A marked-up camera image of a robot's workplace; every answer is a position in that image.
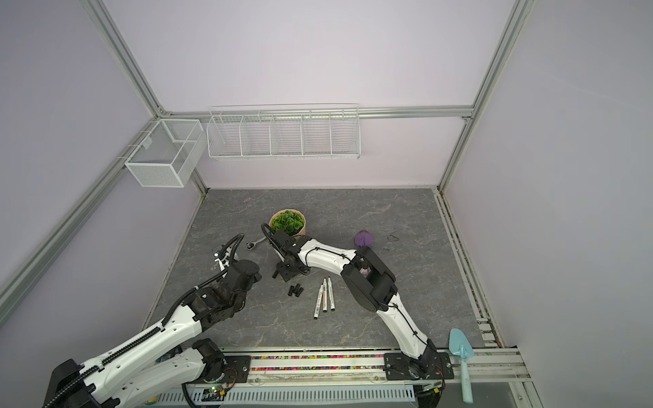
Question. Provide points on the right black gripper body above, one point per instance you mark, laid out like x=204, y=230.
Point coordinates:
x=286, y=262

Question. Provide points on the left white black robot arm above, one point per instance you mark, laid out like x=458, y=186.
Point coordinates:
x=167, y=353

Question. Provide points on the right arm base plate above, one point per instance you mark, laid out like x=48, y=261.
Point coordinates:
x=430, y=366

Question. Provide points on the white wire shelf basket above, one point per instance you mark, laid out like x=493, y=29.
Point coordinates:
x=284, y=131

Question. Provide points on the silver wrench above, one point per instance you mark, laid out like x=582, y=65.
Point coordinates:
x=252, y=244

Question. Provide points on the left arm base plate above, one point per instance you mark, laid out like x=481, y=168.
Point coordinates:
x=229, y=369

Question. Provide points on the potted green plant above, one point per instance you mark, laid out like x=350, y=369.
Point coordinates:
x=290, y=221

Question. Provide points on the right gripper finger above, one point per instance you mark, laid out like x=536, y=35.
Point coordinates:
x=279, y=270
x=291, y=272

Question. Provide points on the white mesh box basket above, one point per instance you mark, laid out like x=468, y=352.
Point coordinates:
x=168, y=154

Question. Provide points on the white perforated cable tray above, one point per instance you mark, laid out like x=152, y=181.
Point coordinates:
x=320, y=396

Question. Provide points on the teal garden trowel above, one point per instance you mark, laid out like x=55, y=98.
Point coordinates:
x=460, y=346

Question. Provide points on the white marker pen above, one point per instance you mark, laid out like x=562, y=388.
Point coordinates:
x=324, y=296
x=319, y=302
x=331, y=301

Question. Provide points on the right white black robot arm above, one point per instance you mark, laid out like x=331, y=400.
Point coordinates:
x=373, y=286

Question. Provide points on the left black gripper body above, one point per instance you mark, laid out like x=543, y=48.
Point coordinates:
x=241, y=303

